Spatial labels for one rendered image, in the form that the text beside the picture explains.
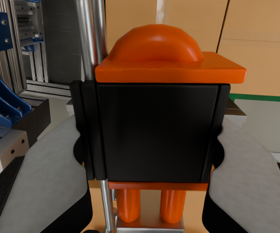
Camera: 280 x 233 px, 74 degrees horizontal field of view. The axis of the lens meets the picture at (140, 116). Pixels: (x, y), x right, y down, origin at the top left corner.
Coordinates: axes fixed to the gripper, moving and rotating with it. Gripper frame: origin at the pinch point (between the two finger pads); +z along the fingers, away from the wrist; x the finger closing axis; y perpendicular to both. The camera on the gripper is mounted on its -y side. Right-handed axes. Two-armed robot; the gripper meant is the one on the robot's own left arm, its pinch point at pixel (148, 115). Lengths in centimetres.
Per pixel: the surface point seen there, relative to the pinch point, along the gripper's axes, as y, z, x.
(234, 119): 30, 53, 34
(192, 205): 35.0, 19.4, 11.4
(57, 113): 60, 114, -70
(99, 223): 43.9, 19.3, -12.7
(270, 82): 17, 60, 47
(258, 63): 10, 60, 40
